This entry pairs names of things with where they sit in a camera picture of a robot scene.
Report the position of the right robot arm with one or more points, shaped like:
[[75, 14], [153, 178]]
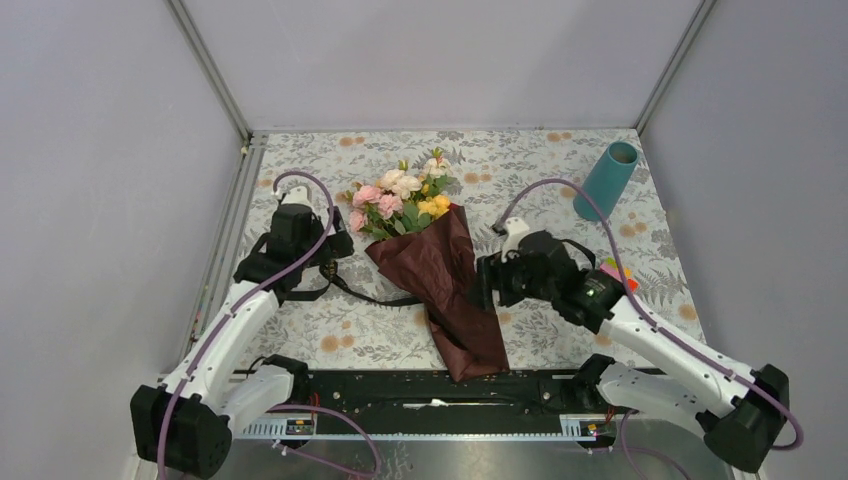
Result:
[[738, 411]]

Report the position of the colourful block stack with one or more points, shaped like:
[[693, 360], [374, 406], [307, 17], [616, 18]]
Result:
[[610, 266]]

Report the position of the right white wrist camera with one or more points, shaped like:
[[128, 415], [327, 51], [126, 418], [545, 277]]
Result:
[[515, 230]]

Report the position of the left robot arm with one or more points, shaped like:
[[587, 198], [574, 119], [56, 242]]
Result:
[[188, 422]]

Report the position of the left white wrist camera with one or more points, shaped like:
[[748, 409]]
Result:
[[300, 195]]

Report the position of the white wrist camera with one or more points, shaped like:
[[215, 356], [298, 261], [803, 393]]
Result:
[[515, 230], [300, 195]]

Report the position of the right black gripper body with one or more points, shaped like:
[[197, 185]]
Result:
[[514, 282]]

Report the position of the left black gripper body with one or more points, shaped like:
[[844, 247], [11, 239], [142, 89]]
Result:
[[338, 247]]

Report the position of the teal cylindrical vase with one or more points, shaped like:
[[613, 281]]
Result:
[[608, 178]]

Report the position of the red and brown wrapping paper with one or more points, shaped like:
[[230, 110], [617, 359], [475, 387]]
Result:
[[437, 266]]

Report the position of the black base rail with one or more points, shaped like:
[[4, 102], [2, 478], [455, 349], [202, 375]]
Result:
[[430, 403]]

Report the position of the flower bouquet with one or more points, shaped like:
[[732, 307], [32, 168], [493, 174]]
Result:
[[401, 201]]

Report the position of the floral patterned table mat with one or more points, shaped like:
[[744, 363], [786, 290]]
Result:
[[532, 173]]

